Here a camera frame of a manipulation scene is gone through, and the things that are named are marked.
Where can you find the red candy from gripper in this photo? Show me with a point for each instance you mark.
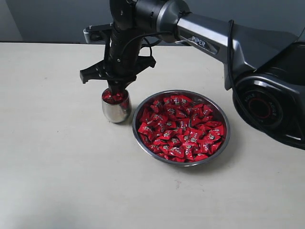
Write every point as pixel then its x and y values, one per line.
pixel 118 98

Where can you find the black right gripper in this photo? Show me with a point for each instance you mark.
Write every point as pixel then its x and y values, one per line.
pixel 121 62

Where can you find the stainless steel cup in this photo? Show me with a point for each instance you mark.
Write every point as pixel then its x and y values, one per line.
pixel 117 112

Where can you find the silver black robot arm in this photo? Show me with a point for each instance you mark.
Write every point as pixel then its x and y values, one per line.
pixel 264 69

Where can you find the round stainless steel plate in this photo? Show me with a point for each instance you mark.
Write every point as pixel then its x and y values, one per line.
pixel 179 125

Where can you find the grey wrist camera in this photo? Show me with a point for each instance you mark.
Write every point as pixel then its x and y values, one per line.
pixel 98 33

